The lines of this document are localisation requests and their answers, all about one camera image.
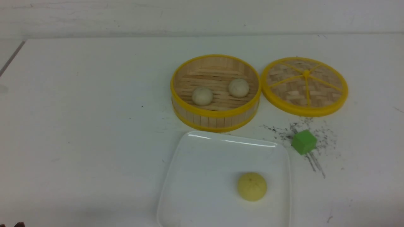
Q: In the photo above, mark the white steamed bun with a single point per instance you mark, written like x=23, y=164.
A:
x=238, y=88
x=202, y=96

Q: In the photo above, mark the white square plate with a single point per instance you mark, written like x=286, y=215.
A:
x=200, y=189

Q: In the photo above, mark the yellow steamed bun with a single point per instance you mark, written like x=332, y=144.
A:
x=252, y=186

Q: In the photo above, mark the yellow rimmed bamboo steamer basket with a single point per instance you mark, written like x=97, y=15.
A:
x=225, y=112

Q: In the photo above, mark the yellow rimmed bamboo steamer lid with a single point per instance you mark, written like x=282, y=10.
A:
x=304, y=87

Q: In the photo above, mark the green cube block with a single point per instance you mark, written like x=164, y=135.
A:
x=304, y=142

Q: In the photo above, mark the dark object at table corner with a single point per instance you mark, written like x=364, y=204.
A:
x=20, y=224

